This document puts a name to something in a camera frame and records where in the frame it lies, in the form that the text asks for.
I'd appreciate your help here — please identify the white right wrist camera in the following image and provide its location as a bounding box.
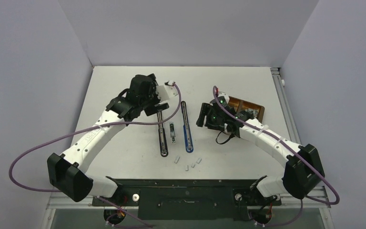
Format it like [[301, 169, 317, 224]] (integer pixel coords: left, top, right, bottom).
[[217, 92, 230, 103]]

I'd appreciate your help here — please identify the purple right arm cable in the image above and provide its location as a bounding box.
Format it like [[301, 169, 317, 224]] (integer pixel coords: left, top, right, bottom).
[[213, 86, 341, 228]]

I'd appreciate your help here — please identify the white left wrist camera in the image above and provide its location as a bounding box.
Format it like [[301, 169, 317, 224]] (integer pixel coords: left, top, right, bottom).
[[155, 81, 178, 102]]

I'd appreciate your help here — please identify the pile of staple strips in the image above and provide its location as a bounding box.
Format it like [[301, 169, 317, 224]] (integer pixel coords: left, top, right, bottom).
[[245, 108, 259, 118]]

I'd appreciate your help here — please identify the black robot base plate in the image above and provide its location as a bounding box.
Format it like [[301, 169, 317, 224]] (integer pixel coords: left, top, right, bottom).
[[92, 179, 287, 220]]

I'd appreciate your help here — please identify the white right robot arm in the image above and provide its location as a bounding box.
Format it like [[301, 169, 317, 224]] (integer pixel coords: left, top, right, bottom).
[[196, 98, 325, 204]]

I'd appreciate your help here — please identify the aluminium side rail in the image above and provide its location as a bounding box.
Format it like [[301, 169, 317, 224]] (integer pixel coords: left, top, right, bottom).
[[270, 67, 335, 208]]

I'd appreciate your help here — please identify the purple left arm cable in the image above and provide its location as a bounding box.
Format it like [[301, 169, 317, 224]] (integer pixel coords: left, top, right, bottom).
[[9, 83, 183, 229]]

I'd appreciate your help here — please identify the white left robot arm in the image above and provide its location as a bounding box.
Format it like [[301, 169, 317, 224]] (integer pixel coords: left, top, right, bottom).
[[47, 74, 180, 205]]

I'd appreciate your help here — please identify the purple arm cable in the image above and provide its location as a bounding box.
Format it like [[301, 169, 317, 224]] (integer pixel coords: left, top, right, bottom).
[[9, 83, 183, 229], [213, 86, 341, 228]]

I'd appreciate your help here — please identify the black stapler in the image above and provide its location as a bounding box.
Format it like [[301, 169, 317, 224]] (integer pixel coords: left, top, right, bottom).
[[157, 111, 169, 157]]

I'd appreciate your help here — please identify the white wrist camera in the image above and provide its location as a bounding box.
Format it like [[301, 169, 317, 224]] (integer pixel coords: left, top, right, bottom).
[[217, 92, 230, 103], [155, 81, 178, 102]]

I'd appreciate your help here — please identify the brown wooden tray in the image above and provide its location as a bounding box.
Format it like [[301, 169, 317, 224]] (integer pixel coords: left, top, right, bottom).
[[228, 96, 265, 123]]

